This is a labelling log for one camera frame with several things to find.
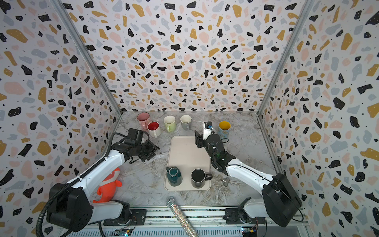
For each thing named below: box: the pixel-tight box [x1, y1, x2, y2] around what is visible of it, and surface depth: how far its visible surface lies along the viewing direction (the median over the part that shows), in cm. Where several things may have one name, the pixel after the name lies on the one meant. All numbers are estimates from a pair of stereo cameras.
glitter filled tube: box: [166, 196, 200, 237], surface depth 73 cm
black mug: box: [190, 168, 213, 189], surface depth 81 cm
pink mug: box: [136, 111, 151, 132], surface depth 105 cm
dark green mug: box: [165, 166, 183, 187], surface depth 81 cm
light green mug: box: [163, 115, 176, 133], surface depth 105 cm
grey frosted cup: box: [180, 114, 192, 131], surface depth 106 cm
